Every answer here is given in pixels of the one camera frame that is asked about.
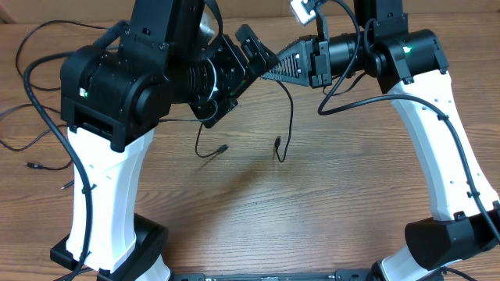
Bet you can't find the black usb cable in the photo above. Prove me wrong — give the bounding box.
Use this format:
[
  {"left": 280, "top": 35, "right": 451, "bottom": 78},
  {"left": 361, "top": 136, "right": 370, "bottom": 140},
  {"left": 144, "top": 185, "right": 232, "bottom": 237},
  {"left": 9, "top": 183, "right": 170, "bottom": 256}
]
[
  {"left": 194, "top": 80, "right": 295, "bottom": 164},
  {"left": 14, "top": 20, "right": 109, "bottom": 93},
  {"left": 0, "top": 103, "right": 77, "bottom": 190}
]

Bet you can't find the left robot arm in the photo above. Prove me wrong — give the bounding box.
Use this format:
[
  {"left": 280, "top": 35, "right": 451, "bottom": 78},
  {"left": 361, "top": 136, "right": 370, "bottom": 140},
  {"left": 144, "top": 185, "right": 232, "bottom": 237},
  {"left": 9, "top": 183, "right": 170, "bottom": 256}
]
[{"left": 50, "top": 0, "right": 278, "bottom": 280}]

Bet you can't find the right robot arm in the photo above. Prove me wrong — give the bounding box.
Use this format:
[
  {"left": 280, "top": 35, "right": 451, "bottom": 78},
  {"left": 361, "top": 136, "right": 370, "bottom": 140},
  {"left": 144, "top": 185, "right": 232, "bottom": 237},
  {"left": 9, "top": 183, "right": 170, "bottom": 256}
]
[{"left": 266, "top": 1, "right": 499, "bottom": 280}]

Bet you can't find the cardboard backdrop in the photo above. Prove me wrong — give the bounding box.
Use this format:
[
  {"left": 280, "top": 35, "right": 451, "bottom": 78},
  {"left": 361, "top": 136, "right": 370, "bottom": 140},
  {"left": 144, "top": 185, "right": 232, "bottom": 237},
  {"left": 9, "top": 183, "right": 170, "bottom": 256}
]
[{"left": 1, "top": 0, "right": 499, "bottom": 23}]

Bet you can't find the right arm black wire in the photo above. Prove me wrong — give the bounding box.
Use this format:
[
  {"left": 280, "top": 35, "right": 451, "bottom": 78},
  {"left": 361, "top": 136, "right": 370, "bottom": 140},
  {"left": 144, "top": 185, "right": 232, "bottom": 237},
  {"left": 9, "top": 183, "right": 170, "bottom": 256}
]
[{"left": 316, "top": 0, "right": 500, "bottom": 281}]

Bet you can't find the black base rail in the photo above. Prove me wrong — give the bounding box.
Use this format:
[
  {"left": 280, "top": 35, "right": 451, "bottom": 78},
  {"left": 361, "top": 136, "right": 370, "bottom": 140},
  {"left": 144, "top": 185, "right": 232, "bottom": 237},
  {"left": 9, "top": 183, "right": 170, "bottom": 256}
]
[{"left": 170, "top": 269, "right": 381, "bottom": 281}]

